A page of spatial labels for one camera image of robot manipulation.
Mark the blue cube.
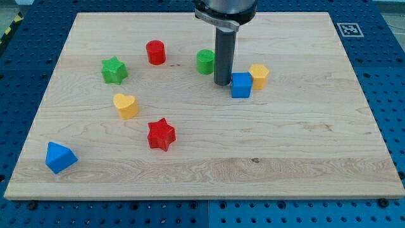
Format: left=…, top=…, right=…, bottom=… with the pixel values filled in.
left=231, top=72, right=252, bottom=98

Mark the robot arm flange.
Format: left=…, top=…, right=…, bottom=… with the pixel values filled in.
left=193, top=0, right=258, bottom=32

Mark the yellow hexagon block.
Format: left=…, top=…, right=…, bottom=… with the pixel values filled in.
left=248, top=64, right=270, bottom=90

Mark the red star block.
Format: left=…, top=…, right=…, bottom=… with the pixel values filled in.
left=147, top=118, right=176, bottom=152

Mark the green cylinder block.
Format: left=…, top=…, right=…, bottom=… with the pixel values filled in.
left=196, top=49, right=215, bottom=75

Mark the wooden board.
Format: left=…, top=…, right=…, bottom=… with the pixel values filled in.
left=4, top=12, right=404, bottom=201

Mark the yellow heart block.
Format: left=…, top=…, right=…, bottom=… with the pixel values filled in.
left=113, top=93, right=139, bottom=120

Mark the red cylinder block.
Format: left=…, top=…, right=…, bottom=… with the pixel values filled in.
left=146, top=40, right=166, bottom=65

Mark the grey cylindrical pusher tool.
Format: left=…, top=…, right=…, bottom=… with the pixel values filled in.
left=214, top=27, right=236, bottom=86

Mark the green star block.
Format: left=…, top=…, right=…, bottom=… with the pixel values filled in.
left=101, top=56, right=128, bottom=85

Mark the blue triangle block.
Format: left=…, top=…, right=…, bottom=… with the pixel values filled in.
left=46, top=142, right=78, bottom=174

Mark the white fiducial marker tag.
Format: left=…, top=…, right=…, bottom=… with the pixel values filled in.
left=337, top=22, right=364, bottom=37

